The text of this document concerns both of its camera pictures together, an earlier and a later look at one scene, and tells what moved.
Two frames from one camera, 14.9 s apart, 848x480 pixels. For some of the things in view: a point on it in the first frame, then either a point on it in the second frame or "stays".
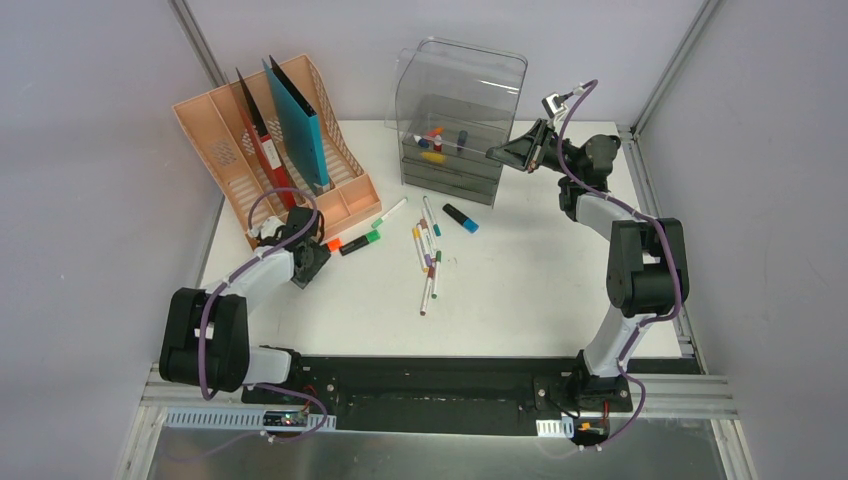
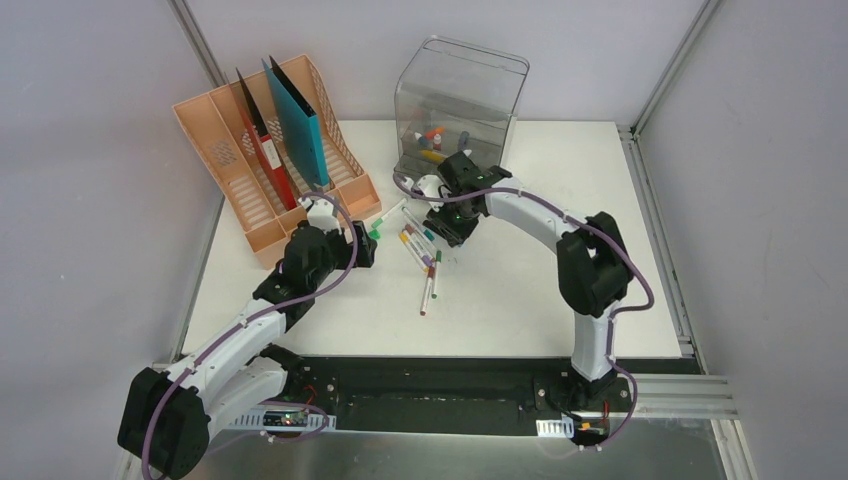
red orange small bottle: x=430 y=136 stays
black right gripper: x=527 y=152 to x=455 y=235
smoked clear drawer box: x=452 y=103 stays
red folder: x=263 y=141 stays
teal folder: x=303 y=129 stays
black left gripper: x=312 y=263 to x=357 y=241
